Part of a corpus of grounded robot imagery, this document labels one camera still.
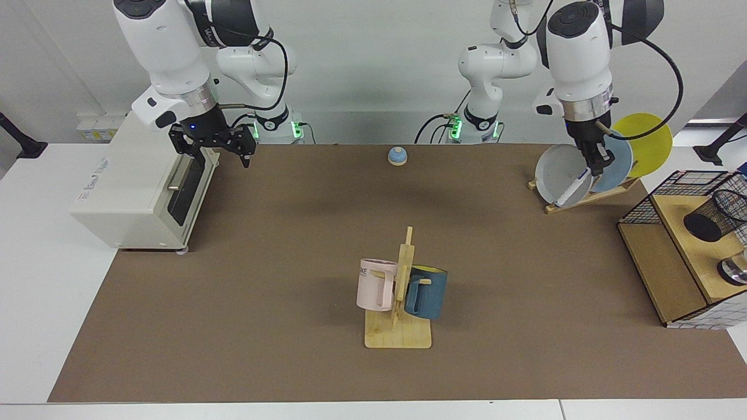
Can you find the teal mug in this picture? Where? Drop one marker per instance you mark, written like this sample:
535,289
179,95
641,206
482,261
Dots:
429,294

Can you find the grey plate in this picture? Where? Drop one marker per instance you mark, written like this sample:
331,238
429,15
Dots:
554,172

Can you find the wooden mug stand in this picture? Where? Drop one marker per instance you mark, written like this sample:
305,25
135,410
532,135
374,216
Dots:
400,335

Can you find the wooden plate rack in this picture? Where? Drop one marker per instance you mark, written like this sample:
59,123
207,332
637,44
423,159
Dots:
583,201

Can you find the blue white marker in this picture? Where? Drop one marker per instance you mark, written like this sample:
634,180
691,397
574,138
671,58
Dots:
572,189

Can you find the black mesh pen holder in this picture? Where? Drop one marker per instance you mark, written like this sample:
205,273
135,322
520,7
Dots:
706,224

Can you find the brown table cloth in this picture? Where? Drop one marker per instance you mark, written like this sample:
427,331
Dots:
292,350

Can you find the yellow plate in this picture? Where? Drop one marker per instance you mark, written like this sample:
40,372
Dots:
650,146

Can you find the pale toaster oven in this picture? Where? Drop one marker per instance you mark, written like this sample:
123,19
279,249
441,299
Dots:
117,198

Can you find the small blue round thing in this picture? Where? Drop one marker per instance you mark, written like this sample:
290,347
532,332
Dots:
397,156

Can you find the light blue plate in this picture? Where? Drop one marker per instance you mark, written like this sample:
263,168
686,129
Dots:
621,163

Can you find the pink mug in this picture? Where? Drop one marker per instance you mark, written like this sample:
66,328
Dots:
373,286

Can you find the wall socket yellow label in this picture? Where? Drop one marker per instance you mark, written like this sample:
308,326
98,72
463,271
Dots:
96,129

